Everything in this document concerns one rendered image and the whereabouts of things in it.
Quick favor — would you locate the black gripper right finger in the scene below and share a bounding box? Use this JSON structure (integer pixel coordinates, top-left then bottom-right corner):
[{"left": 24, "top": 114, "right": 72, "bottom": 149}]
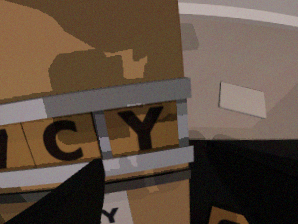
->
[{"left": 206, "top": 141, "right": 298, "bottom": 224}]

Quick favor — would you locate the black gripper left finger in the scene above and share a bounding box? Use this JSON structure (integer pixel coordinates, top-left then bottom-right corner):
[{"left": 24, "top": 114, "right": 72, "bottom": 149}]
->
[{"left": 5, "top": 159, "right": 105, "bottom": 224}]

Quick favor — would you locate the white paper ticket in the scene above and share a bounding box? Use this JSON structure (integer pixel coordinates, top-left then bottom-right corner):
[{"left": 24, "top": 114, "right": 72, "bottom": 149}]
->
[{"left": 100, "top": 190, "right": 134, "bottom": 224}]

